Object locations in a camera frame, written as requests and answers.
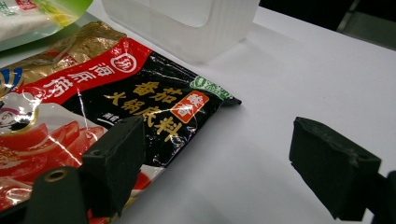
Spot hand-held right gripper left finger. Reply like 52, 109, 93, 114
78, 115, 147, 218

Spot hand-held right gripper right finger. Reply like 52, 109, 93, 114
289, 116, 382, 222

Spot black and red sauce packet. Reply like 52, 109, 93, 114
0, 37, 242, 224

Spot gold brown food packet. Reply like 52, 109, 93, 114
0, 21, 127, 94

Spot translucent plastic container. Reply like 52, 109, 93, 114
101, 0, 261, 64

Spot green and white food packet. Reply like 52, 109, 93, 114
0, 0, 94, 52

